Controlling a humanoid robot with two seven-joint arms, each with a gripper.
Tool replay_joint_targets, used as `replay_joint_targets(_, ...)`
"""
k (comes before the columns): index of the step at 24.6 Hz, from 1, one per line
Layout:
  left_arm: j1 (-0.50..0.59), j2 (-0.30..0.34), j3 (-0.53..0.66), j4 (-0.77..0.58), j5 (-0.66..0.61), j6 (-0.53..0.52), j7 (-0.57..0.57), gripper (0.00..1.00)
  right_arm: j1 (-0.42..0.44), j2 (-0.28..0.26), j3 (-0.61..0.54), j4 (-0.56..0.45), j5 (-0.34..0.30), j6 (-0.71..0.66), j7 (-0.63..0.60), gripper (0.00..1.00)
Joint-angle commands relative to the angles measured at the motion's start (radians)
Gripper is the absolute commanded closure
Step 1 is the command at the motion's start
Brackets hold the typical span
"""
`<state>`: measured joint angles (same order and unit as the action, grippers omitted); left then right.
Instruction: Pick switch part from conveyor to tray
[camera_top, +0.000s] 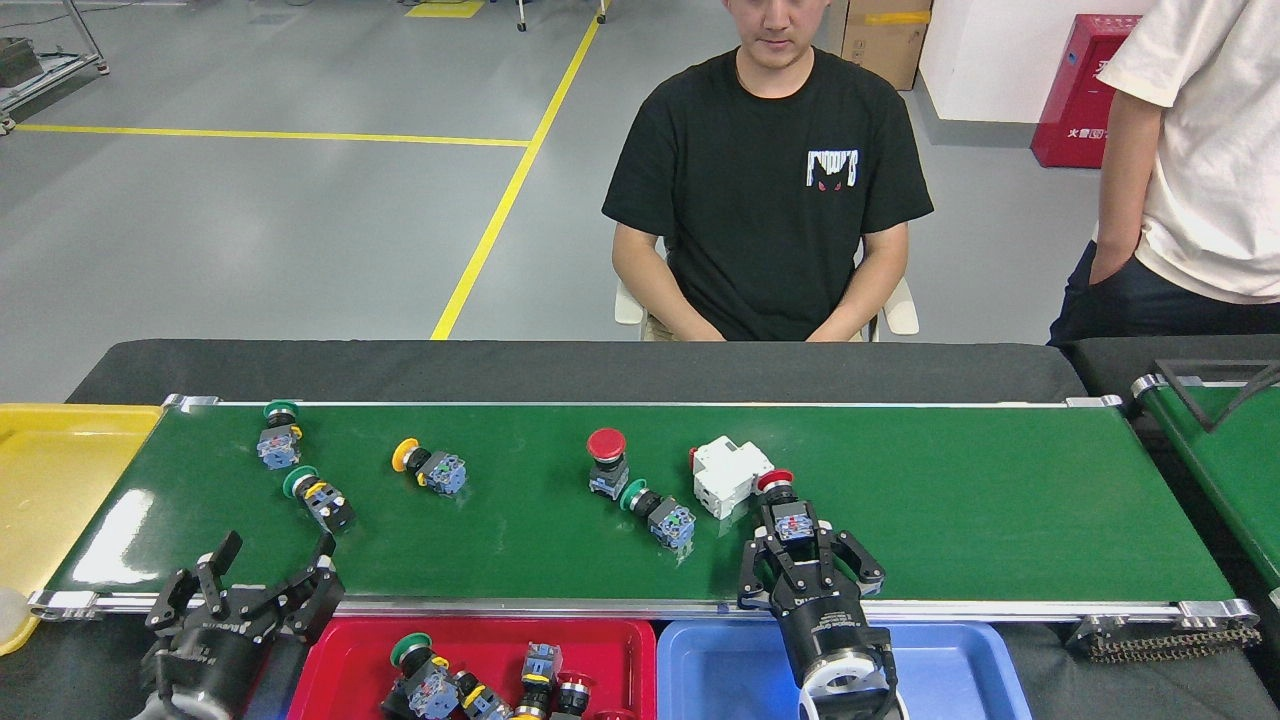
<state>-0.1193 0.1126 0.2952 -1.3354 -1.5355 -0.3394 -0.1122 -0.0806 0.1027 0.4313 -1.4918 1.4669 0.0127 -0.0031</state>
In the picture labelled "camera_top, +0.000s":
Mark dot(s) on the person's left forearm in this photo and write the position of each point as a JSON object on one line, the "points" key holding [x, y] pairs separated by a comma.
{"points": [[865, 285]]}

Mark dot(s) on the green push button switch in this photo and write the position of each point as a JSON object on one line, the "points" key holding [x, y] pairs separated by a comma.
{"points": [[278, 447], [328, 507], [672, 523], [410, 650]]}

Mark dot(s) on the yellow push button switch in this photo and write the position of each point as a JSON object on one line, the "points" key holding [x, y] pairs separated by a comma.
{"points": [[540, 662], [443, 472]]}

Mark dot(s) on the blue plastic tray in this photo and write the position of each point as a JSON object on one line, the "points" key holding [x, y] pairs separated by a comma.
{"points": [[950, 680]]}

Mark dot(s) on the cardboard box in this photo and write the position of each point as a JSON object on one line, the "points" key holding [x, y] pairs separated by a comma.
{"points": [[885, 50]]}

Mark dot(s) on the white wheeled stand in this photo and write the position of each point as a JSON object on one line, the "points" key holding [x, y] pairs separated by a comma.
{"points": [[520, 15]]}

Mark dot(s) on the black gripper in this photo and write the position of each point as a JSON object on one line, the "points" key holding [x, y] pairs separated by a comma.
{"points": [[215, 650], [830, 625]]}

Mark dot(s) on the white circuit breaker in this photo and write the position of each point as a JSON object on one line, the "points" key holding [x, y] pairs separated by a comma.
{"points": [[730, 478]]}

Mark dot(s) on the person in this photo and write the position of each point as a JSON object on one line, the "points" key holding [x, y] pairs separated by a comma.
{"points": [[760, 150], [1220, 150]]}

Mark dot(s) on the red fire extinguisher box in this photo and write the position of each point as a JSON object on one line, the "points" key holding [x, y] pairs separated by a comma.
{"points": [[1075, 100]]}

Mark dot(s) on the long green conveyor belt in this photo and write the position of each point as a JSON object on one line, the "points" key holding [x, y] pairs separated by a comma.
{"points": [[950, 500]]}

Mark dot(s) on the black conveyor guide frame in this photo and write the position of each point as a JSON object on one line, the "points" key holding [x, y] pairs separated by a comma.
{"points": [[1186, 397]]}

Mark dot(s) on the grey office chair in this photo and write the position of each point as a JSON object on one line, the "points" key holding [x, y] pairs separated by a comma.
{"points": [[900, 310]]}

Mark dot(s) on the person's right forearm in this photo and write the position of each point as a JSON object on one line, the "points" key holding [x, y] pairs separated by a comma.
{"points": [[1120, 190], [660, 290]]}

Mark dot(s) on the short green conveyor belt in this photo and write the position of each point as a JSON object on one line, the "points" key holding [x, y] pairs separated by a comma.
{"points": [[1240, 480]]}

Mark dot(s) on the yellow plastic tray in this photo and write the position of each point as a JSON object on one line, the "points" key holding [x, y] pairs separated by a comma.
{"points": [[60, 480]]}

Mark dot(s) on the red plastic tray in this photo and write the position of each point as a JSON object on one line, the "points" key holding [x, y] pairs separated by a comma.
{"points": [[340, 660]]}

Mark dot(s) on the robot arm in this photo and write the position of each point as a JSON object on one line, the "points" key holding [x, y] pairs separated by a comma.
{"points": [[840, 692], [150, 714]]}

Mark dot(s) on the metal rack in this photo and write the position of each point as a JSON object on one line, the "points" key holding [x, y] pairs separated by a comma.
{"points": [[50, 88]]}

